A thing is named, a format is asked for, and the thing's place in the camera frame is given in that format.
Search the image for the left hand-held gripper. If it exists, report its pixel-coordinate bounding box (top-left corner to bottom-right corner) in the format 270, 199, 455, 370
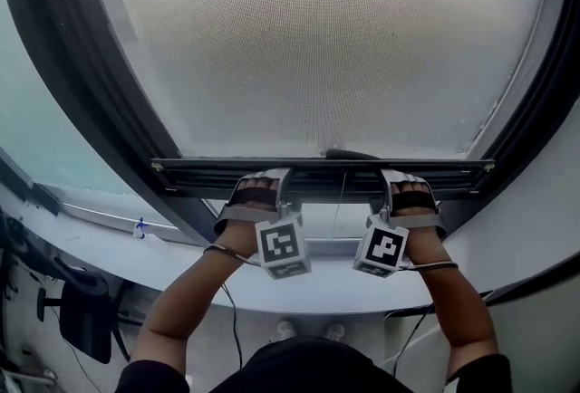
212, 168, 313, 280

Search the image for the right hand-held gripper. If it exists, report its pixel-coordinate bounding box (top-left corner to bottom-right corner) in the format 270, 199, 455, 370
353, 168, 448, 279

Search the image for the blind pull cord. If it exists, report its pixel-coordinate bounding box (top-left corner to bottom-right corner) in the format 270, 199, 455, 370
330, 172, 348, 243

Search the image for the person's left forearm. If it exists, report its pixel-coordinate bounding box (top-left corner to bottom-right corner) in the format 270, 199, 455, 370
133, 221, 262, 365

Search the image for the person's right forearm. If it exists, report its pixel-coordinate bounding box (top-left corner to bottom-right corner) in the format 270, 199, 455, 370
407, 225, 499, 379

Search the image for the person's right hand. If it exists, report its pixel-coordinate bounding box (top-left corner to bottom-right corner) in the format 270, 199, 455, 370
390, 180, 439, 216

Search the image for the person's left hand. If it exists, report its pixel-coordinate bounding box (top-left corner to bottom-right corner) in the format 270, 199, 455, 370
230, 176, 280, 209

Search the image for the person's black shirt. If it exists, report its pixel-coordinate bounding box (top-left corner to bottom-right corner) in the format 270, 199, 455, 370
115, 334, 513, 393

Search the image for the black office chair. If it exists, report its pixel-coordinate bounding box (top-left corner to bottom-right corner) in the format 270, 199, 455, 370
35, 257, 137, 366

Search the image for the large frosted glass pane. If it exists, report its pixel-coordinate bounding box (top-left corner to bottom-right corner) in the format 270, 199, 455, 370
0, 0, 178, 229

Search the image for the black equipment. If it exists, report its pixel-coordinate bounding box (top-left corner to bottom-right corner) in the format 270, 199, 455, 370
0, 205, 33, 306

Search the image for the black window handle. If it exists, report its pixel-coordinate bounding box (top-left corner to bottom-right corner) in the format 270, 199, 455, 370
324, 149, 380, 161

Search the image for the black window frame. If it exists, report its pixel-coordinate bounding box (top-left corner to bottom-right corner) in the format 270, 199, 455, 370
0, 0, 580, 247

